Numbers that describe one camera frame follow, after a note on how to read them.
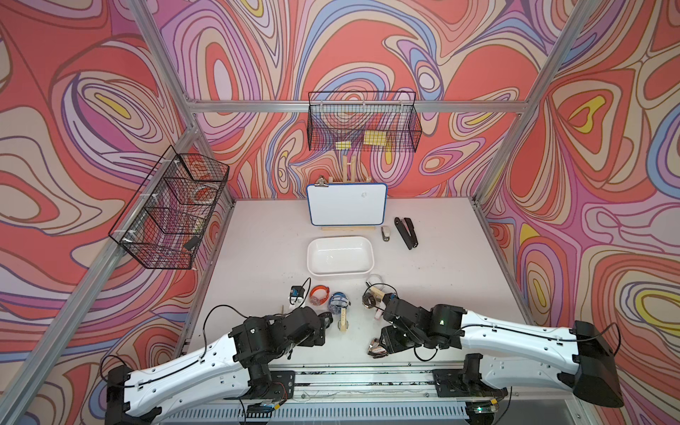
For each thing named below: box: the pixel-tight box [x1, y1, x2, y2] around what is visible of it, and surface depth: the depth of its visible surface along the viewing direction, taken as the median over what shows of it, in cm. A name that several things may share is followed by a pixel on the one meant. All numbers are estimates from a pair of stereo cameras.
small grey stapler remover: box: [380, 224, 391, 242], surface depth 107 cm
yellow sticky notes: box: [363, 130, 387, 147], surface depth 92 cm
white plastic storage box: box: [306, 235, 376, 278], surface depth 101 cm
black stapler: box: [394, 216, 419, 251], surface depth 109 cm
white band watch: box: [366, 273, 384, 291], surface depth 97 cm
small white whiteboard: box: [306, 182, 388, 227], surface depth 100 cm
